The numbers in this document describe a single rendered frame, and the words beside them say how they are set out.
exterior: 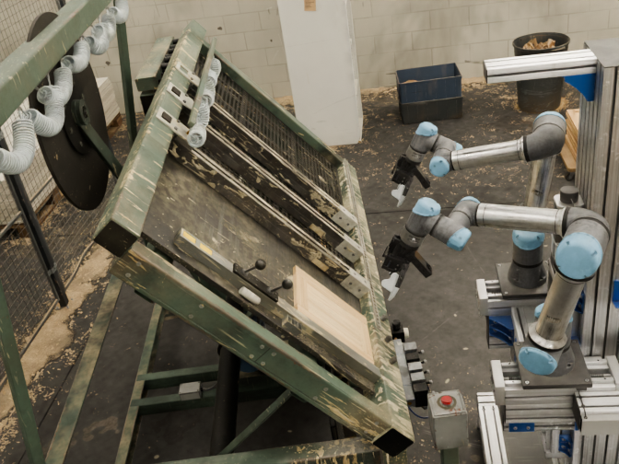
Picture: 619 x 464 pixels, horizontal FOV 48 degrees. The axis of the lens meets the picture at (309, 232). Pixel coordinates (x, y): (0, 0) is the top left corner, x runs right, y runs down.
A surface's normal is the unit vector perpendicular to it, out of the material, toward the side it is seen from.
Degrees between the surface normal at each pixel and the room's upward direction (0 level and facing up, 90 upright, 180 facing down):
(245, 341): 90
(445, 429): 90
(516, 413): 90
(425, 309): 0
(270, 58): 90
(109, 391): 0
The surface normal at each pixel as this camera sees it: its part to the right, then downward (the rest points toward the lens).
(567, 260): -0.50, 0.40
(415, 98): -0.02, 0.53
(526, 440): -0.15, -0.84
